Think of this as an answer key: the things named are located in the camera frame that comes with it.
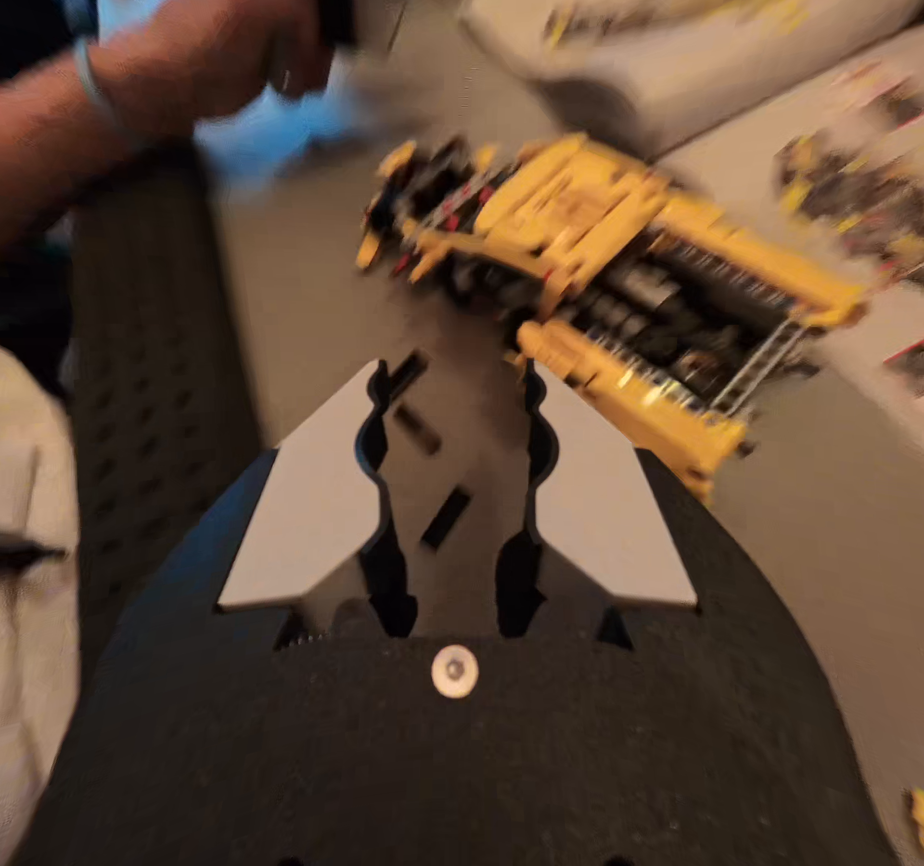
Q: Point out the person's left hand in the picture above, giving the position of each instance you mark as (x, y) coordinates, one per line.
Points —
(202, 50)

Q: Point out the yellow toy brick car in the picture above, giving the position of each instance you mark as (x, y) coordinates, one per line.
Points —
(577, 187)

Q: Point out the person's white shirt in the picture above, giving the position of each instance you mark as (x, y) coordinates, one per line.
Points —
(36, 664)

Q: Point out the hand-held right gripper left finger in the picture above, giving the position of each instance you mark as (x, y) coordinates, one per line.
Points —
(303, 519)

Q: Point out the grey desk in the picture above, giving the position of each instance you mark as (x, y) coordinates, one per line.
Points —
(303, 303)

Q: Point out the instruction booklet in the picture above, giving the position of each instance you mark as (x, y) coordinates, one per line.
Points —
(686, 79)

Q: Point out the dark perforated panel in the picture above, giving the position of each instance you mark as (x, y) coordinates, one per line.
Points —
(144, 303)

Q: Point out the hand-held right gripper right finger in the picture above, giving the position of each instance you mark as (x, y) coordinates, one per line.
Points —
(613, 519)

